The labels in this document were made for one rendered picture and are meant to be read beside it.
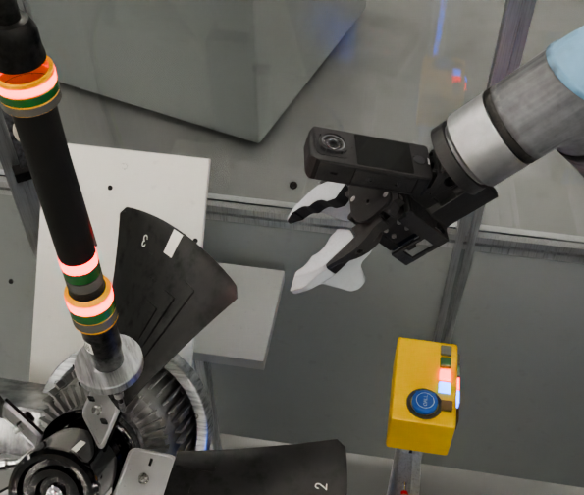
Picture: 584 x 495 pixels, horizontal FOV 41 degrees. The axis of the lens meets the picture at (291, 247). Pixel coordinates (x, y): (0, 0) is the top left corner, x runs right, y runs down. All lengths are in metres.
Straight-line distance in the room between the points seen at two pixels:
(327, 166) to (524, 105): 0.17
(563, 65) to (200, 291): 0.48
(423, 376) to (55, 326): 0.59
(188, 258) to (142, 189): 0.29
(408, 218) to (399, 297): 1.04
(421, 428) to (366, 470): 1.16
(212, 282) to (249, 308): 0.71
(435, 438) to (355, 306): 0.60
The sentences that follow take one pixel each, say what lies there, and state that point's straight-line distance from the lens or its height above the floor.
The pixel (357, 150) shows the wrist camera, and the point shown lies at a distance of 0.70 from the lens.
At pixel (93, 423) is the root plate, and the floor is 1.24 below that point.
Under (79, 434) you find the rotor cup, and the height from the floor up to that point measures 1.23.
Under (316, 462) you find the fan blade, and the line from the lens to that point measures 1.06.
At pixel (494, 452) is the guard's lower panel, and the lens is 2.29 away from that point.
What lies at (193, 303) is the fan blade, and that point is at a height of 1.41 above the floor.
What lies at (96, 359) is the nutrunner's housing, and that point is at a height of 1.48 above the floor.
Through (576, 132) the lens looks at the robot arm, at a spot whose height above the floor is 1.72.
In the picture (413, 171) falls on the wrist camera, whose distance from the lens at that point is 0.70.
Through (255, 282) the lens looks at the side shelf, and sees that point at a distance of 1.67.
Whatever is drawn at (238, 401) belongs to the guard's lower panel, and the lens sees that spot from 2.23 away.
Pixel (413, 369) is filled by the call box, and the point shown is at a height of 1.07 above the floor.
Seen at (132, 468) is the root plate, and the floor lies 1.19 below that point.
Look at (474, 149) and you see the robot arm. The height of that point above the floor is 1.70.
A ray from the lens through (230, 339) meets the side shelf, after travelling 1.58.
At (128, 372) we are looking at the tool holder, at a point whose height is 1.46.
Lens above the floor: 2.13
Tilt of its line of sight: 47 degrees down
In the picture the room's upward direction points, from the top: straight up
